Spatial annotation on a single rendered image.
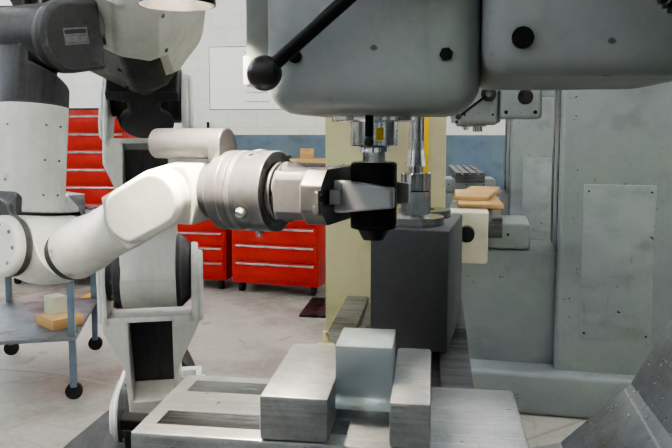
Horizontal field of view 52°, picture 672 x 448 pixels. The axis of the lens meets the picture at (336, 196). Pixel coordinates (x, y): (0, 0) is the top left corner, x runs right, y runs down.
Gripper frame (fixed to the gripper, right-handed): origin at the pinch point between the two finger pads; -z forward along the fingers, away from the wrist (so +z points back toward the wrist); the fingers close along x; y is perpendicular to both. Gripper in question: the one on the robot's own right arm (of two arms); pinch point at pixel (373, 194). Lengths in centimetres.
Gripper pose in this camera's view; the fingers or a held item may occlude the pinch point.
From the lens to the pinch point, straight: 70.9
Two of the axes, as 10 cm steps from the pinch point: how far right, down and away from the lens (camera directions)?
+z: -9.2, -0.3, 3.9
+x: 4.0, -0.9, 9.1
